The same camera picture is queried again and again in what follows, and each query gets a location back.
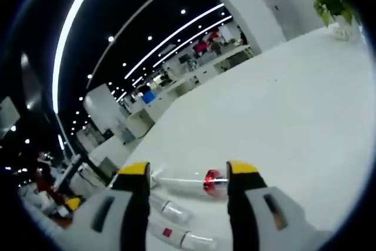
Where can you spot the small white pillar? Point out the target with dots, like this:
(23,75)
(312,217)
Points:
(102,110)

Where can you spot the blue box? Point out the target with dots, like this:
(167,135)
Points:
(148,97)

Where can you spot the white skincare tube clear cap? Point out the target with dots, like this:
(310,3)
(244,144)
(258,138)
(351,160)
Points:
(171,208)

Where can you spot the white skincare tube red square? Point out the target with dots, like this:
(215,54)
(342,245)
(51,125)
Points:
(173,233)

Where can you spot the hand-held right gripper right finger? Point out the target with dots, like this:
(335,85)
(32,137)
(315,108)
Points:
(243,201)

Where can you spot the curved ceiling light strip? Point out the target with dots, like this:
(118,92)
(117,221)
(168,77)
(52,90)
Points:
(66,36)

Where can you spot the large white pillar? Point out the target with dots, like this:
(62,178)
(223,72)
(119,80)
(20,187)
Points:
(249,10)

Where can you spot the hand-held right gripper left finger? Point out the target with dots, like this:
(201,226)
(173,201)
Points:
(133,201)

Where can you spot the white plant pot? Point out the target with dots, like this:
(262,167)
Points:
(348,27)

